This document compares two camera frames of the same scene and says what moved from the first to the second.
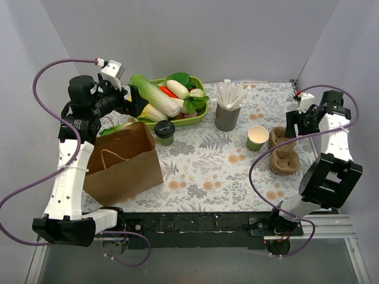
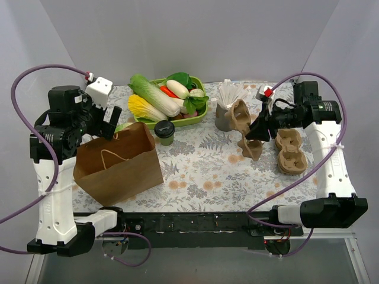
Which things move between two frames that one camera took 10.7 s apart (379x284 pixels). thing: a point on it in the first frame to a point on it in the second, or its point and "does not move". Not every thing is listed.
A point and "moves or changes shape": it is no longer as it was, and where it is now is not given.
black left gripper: (133, 100) to (103, 119)
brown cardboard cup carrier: (285, 159) moves or changes shape
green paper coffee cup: (167, 141) does not move
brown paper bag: (122, 164) does not move
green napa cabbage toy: (156, 97) does not move
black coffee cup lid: (164, 129) does not move
